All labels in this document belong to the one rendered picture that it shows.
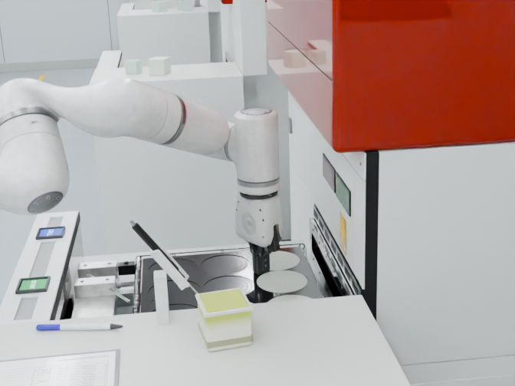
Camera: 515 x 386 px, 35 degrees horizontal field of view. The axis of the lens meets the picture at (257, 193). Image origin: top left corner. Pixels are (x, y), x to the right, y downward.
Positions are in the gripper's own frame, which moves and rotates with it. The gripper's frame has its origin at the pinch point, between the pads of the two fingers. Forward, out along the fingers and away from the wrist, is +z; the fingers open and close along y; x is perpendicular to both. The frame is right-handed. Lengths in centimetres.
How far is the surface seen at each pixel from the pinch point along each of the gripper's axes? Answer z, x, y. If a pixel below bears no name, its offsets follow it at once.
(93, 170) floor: 92, 148, -355
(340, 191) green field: -17.9, 5.9, 16.8
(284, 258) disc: 2.0, 7.9, -1.8
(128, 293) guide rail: 7.1, -20.2, -19.6
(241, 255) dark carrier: 2.0, 2.3, -9.3
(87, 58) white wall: 81, 340, -715
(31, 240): -4.1, -33.1, -35.1
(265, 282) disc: 1.9, -3.0, 4.8
